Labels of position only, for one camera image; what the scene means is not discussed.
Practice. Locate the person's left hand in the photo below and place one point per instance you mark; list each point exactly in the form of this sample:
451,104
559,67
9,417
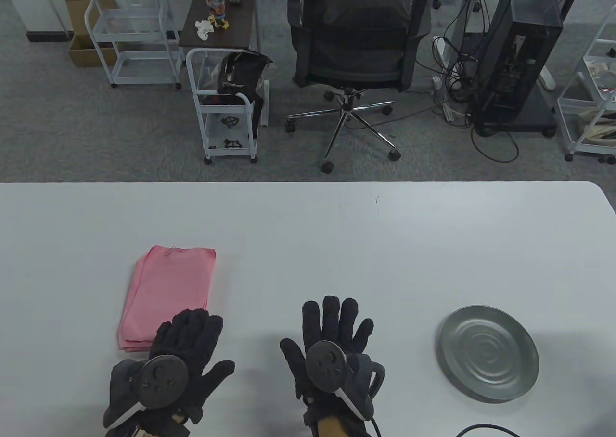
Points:
197,340

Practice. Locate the person's right hand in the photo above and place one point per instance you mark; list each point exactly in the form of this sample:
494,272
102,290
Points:
337,324

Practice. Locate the grey and white hand controller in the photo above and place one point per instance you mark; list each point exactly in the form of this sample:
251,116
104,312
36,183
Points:
161,381
325,365

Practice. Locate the round grey metal plate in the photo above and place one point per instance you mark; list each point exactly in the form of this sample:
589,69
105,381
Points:
500,340

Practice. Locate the person's right forearm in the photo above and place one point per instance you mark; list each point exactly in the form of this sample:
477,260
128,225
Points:
332,430

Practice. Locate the person's left forearm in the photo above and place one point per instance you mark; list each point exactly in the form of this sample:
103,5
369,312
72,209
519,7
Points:
179,417

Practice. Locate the white rolling cart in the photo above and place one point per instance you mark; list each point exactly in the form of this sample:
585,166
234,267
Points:
130,36
594,148
226,153

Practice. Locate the white power strip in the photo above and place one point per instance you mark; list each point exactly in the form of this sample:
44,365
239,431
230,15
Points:
450,113

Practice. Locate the black bag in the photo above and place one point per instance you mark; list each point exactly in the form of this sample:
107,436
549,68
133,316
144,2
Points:
243,71

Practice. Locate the black mesh office chair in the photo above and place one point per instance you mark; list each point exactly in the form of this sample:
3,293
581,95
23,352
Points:
356,47

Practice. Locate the black rolling platform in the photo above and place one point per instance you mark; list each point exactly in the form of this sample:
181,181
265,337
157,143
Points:
534,117

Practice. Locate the white crumpled tissue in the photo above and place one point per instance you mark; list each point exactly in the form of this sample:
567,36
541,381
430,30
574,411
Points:
204,29

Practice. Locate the dark brown side table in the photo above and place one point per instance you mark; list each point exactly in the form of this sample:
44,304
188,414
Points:
240,23

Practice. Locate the white desk foot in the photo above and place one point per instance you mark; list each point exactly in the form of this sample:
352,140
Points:
547,80

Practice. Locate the black computer tower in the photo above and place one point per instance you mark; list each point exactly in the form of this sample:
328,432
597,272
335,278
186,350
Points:
524,61

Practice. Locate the beige cloth bag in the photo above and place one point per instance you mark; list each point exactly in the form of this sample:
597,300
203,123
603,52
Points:
599,129

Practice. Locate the brown cardboard box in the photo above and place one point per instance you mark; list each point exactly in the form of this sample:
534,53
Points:
77,4

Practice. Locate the mixed small items pile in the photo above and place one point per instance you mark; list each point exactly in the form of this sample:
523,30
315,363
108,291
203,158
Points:
599,73

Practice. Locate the small black bracket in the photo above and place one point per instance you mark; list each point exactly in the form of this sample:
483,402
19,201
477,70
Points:
232,143
230,122

